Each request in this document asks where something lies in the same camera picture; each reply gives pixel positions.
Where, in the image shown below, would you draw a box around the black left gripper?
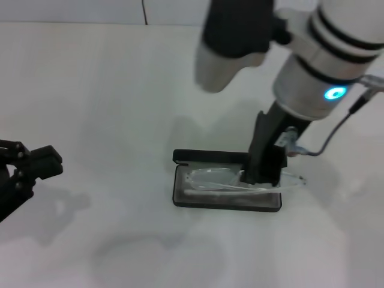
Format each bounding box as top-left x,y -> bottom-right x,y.
0,139 -> 64,223

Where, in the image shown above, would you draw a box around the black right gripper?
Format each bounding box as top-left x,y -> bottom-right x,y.
245,103 -> 310,185

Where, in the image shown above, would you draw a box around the black glasses case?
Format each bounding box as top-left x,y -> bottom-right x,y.
172,149 -> 289,213

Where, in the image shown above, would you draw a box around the clear white glasses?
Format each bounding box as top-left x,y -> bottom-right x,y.
184,167 -> 307,199

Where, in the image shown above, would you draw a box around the right gripper cable with connector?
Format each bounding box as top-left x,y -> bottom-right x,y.
283,74 -> 384,158

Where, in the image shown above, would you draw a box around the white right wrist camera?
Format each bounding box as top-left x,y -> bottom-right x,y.
194,0 -> 292,94

